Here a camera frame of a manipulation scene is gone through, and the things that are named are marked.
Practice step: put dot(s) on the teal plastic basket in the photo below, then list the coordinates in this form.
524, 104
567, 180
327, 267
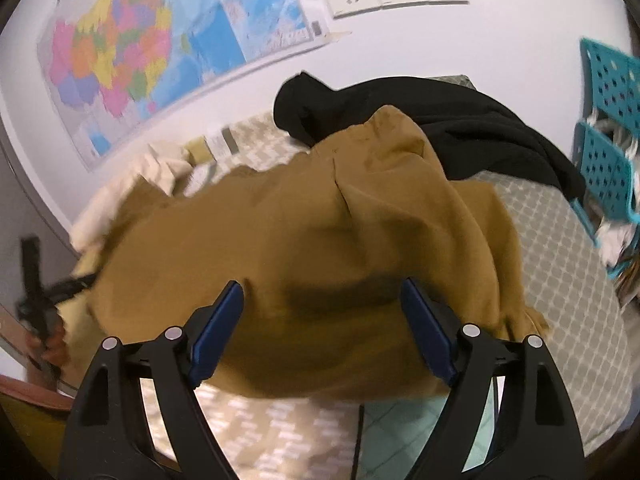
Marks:
607, 170

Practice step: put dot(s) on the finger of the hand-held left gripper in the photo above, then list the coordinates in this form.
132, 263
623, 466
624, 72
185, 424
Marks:
70, 287

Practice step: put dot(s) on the brown garment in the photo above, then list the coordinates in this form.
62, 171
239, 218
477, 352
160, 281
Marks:
325, 240

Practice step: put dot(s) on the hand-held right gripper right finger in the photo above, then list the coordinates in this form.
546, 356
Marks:
427, 330

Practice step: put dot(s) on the cream cloth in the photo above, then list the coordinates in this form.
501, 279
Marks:
125, 185

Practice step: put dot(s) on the black garment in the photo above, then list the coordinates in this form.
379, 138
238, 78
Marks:
480, 125

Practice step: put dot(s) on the wooden bed frame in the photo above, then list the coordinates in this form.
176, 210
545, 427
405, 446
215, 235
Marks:
35, 395

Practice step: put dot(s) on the white paper tag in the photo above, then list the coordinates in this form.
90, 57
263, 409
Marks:
220, 145

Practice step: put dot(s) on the person's left hand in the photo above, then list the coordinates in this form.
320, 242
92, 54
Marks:
54, 347

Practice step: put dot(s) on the teal quilted sheet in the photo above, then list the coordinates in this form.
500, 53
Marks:
400, 435

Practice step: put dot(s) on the colourful wall map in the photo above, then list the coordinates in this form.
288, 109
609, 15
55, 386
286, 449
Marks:
150, 35

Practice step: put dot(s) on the grey patterned blanket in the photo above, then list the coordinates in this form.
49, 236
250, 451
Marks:
550, 260

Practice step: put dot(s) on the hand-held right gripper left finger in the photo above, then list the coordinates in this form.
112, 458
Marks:
220, 330

